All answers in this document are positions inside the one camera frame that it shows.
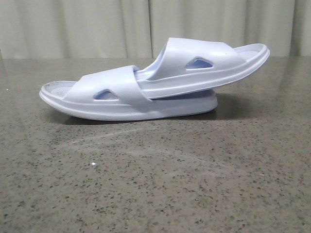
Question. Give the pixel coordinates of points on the light blue slipper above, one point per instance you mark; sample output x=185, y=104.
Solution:
x=115, y=95
x=188, y=65

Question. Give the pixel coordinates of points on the beige pleated curtain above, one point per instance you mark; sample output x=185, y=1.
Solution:
x=140, y=28

